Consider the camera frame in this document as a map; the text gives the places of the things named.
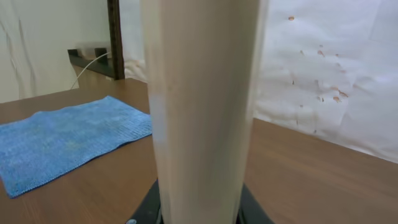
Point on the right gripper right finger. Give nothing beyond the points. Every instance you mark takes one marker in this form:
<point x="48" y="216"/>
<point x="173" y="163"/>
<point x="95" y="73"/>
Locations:
<point x="252" y="211"/>

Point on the white pipette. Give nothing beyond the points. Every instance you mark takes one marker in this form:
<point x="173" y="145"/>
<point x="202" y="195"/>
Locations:
<point x="202" y="109"/>

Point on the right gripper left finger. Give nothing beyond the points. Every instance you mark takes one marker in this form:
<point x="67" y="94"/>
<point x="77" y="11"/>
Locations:
<point x="149" y="211"/>

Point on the blue cloth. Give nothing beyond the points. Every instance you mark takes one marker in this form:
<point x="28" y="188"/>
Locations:
<point x="62" y="140"/>

